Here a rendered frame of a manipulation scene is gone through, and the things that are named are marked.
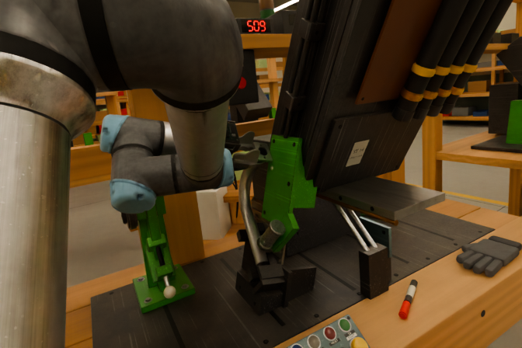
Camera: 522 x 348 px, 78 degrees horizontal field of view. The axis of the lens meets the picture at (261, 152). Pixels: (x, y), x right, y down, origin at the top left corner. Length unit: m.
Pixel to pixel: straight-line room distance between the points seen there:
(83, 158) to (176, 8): 0.84
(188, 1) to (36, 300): 0.19
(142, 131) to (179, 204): 0.41
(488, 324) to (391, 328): 0.29
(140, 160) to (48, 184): 0.41
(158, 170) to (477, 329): 0.76
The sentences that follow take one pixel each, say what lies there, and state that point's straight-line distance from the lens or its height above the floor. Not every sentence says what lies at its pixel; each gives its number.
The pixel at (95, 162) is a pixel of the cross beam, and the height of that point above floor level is 1.23.
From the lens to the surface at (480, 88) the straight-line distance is 9.63.
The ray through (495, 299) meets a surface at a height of 0.86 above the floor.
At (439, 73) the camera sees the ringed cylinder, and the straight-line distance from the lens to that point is 0.76.
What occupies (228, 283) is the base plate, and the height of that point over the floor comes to 0.90.
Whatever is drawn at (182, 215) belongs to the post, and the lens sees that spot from 1.03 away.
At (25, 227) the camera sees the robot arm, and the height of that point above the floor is 1.32.
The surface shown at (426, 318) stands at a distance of 0.80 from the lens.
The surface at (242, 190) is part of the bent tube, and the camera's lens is 0.86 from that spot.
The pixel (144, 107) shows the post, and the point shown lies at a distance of 0.96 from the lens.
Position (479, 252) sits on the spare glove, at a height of 0.92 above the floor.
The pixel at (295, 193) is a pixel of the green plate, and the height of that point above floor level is 1.15.
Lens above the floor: 1.38
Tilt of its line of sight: 10 degrees down
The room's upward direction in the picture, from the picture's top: 6 degrees counter-clockwise
